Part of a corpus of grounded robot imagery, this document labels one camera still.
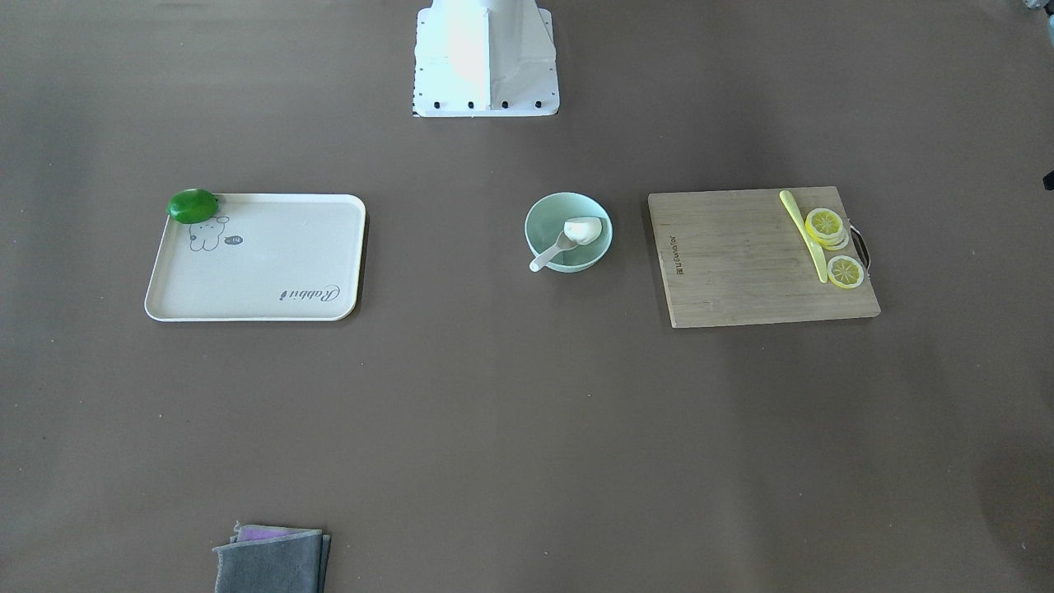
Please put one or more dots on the white ceramic spoon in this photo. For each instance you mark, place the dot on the white ceramic spoon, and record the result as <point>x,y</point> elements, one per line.
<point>563,242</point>

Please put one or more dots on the yellow plastic knife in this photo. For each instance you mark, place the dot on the yellow plastic knife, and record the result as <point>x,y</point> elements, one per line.
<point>813,247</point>

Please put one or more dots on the green lime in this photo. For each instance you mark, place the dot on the green lime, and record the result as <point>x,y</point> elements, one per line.
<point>192,206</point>

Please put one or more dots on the bamboo cutting board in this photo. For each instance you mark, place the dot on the bamboo cutting board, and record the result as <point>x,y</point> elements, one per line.
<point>735,257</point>

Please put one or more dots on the grey folded cloth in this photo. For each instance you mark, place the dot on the grey folded cloth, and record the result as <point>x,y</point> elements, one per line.
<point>267,558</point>

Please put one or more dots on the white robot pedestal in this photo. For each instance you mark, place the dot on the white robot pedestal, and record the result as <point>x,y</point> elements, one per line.
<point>485,59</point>

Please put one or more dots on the cream rabbit tray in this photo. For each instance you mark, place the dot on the cream rabbit tray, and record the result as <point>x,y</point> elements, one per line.
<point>264,256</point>

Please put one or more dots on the lemon slice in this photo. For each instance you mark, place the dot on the lemon slice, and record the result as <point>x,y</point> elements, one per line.
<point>845,272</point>
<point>827,228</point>

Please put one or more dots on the light green bowl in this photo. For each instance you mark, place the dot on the light green bowl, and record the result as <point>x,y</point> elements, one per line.
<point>546,219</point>

